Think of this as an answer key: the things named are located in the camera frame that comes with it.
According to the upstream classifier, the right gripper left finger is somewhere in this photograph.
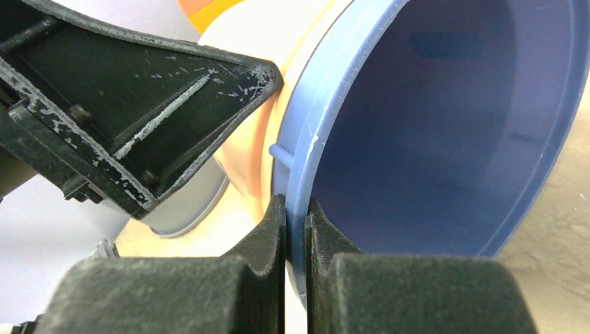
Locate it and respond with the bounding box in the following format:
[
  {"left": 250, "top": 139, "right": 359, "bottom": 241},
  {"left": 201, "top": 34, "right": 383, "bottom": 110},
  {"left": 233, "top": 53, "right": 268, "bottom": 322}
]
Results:
[{"left": 36, "top": 195, "right": 286, "bottom": 333}]

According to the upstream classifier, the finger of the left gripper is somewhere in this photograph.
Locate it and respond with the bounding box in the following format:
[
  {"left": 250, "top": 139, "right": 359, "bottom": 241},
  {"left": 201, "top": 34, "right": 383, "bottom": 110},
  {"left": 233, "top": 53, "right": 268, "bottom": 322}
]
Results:
[{"left": 1, "top": 1, "right": 283, "bottom": 219}]

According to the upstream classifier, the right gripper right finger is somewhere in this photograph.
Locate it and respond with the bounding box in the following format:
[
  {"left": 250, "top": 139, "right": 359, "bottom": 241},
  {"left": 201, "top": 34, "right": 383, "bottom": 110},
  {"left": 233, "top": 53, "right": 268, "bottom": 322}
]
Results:
[{"left": 305, "top": 200, "right": 537, "bottom": 333}]

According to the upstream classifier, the large grey plastic bucket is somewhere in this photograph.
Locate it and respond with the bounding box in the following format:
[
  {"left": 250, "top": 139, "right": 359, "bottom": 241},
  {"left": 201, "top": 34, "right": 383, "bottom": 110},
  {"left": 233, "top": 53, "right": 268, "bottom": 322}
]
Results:
[{"left": 140, "top": 158, "right": 229, "bottom": 238}]

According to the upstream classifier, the blue plastic bucket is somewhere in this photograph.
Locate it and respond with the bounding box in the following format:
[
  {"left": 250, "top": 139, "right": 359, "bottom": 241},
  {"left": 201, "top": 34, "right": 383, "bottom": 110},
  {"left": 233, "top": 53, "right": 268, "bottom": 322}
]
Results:
[{"left": 269, "top": 1, "right": 589, "bottom": 299}]

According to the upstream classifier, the orange capybara bucket blue rim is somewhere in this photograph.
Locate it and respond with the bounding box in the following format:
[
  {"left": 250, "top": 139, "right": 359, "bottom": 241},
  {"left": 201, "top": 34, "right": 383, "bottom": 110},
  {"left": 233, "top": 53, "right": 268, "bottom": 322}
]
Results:
[{"left": 198, "top": 0, "right": 356, "bottom": 218}]

